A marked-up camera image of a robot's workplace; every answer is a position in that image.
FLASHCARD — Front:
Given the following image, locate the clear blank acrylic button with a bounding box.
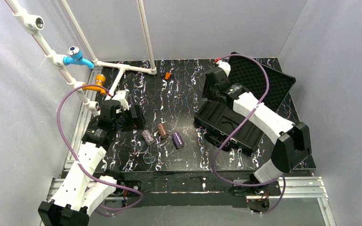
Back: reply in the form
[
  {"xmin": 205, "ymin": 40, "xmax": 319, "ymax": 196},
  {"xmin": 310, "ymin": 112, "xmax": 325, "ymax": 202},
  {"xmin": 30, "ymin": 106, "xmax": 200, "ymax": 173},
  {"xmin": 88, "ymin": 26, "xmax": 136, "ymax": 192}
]
[{"xmin": 133, "ymin": 143, "xmax": 149, "ymax": 155}]

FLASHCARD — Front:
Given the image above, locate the blue plastic faucet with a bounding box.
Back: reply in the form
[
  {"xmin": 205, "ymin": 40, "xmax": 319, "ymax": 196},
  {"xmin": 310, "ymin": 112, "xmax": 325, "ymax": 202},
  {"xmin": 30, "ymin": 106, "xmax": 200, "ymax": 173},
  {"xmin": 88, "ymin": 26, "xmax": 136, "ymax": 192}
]
[{"xmin": 63, "ymin": 46, "xmax": 95, "ymax": 69}]

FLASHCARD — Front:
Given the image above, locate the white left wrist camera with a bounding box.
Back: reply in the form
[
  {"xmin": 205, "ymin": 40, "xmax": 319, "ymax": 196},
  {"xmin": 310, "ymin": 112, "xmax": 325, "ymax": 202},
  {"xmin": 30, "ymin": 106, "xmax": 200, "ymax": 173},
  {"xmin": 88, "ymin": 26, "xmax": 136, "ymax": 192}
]
[{"xmin": 112, "ymin": 90, "xmax": 129, "ymax": 110}]

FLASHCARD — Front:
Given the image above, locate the purple poker chip stack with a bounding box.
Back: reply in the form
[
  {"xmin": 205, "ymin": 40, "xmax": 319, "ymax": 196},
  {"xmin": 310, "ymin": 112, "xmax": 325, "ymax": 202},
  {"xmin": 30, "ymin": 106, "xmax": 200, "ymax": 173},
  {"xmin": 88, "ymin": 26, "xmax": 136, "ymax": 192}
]
[{"xmin": 172, "ymin": 132, "xmax": 185, "ymax": 149}]

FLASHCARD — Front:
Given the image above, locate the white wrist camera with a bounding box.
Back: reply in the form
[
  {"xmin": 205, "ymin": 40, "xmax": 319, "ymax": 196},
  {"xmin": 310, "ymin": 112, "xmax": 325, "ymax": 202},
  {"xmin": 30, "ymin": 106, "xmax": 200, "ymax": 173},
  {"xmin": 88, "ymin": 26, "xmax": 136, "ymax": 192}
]
[
  {"xmin": 112, "ymin": 90, "xmax": 129, "ymax": 110},
  {"xmin": 216, "ymin": 60, "xmax": 231, "ymax": 77}
]

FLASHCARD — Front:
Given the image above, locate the orange grey poker chip stack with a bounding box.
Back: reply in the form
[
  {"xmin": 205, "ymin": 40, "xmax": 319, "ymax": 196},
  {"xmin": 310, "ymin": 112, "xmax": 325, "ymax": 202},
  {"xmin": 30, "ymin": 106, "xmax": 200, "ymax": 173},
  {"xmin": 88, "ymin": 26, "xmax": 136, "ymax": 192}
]
[{"xmin": 157, "ymin": 123, "xmax": 169, "ymax": 139}]

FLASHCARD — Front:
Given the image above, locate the aluminium rail frame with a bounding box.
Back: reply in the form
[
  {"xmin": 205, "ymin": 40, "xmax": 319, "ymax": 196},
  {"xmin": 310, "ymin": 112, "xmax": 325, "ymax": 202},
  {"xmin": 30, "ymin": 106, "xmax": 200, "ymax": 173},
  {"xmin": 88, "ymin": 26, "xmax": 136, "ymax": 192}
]
[{"xmin": 45, "ymin": 67, "xmax": 337, "ymax": 226}]

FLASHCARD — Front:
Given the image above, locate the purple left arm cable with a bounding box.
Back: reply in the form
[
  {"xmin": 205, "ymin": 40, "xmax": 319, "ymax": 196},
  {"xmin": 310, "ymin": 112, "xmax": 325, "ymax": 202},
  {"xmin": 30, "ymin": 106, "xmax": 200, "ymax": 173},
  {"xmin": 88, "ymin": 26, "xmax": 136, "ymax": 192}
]
[{"xmin": 57, "ymin": 85, "xmax": 144, "ymax": 217}]

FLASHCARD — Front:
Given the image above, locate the small orange black brush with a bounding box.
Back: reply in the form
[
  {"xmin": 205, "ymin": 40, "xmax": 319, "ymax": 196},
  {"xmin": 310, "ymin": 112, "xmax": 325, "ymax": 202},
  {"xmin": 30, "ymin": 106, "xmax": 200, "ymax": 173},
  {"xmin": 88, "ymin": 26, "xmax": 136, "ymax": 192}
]
[{"xmin": 161, "ymin": 72, "xmax": 174, "ymax": 81}]

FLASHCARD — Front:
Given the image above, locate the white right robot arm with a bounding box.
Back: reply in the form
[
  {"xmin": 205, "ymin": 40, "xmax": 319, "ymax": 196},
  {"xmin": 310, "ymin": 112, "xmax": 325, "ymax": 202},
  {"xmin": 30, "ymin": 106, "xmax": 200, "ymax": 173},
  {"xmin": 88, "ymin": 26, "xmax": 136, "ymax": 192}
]
[{"xmin": 205, "ymin": 65, "xmax": 312, "ymax": 187}]

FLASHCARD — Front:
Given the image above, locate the clear dealer button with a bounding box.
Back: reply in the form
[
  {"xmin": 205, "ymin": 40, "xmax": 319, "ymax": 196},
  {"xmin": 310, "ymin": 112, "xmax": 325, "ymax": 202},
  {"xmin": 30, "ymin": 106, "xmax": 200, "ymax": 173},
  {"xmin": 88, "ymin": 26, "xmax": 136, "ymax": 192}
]
[{"xmin": 143, "ymin": 152, "xmax": 156, "ymax": 164}]

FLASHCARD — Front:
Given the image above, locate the black poker set case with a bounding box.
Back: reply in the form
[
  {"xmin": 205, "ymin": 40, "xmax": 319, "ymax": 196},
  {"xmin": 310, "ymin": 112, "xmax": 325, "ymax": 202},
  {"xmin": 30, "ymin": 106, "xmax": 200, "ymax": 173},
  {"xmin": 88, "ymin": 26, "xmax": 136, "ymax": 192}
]
[{"xmin": 194, "ymin": 53, "xmax": 296, "ymax": 152}]

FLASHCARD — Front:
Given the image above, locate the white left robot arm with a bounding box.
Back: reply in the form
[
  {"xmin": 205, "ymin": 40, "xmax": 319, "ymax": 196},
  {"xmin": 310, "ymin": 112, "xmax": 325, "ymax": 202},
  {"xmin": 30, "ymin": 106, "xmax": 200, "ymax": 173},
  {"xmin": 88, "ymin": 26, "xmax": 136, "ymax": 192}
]
[{"xmin": 38, "ymin": 99, "xmax": 146, "ymax": 226}]

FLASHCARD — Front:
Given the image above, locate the white pvc pipe frame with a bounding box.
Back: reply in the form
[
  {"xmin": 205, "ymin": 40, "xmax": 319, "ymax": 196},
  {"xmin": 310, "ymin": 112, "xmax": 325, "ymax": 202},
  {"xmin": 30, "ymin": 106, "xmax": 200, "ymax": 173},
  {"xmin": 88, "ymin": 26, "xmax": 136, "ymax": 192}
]
[{"xmin": 4, "ymin": 0, "xmax": 157, "ymax": 117}]

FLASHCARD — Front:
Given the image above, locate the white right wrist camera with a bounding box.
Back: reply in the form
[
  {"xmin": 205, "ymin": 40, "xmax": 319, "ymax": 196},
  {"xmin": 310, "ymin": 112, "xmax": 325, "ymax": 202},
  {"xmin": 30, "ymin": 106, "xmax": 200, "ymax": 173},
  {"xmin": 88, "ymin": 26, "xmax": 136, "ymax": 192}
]
[{"xmin": 216, "ymin": 60, "xmax": 231, "ymax": 77}]

